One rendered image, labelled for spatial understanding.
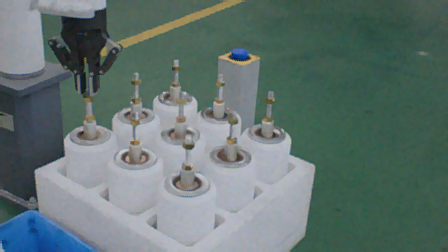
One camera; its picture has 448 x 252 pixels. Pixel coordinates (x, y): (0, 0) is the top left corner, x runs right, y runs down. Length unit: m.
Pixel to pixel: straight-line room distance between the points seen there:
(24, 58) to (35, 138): 0.17
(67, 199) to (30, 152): 0.23
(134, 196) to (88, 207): 0.09
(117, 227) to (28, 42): 0.43
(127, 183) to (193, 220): 0.14
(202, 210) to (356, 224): 0.51
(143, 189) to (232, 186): 0.15
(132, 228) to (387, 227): 0.62
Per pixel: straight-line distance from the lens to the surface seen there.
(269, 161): 1.02
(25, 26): 1.13
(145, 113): 1.10
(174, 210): 0.85
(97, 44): 0.93
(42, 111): 1.19
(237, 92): 1.24
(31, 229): 1.09
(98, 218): 0.96
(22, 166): 1.23
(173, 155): 0.99
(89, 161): 1.00
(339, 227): 1.26
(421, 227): 1.33
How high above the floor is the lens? 0.73
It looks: 26 degrees down
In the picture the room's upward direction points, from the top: 3 degrees clockwise
